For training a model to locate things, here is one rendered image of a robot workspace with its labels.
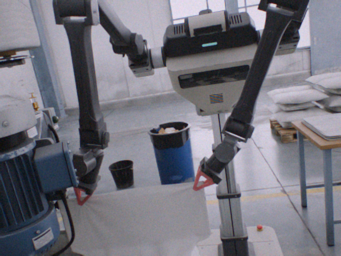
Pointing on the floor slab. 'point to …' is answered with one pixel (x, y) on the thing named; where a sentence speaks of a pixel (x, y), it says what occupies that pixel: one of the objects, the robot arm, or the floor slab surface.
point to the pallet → (285, 133)
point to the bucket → (122, 173)
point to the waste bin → (173, 153)
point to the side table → (325, 145)
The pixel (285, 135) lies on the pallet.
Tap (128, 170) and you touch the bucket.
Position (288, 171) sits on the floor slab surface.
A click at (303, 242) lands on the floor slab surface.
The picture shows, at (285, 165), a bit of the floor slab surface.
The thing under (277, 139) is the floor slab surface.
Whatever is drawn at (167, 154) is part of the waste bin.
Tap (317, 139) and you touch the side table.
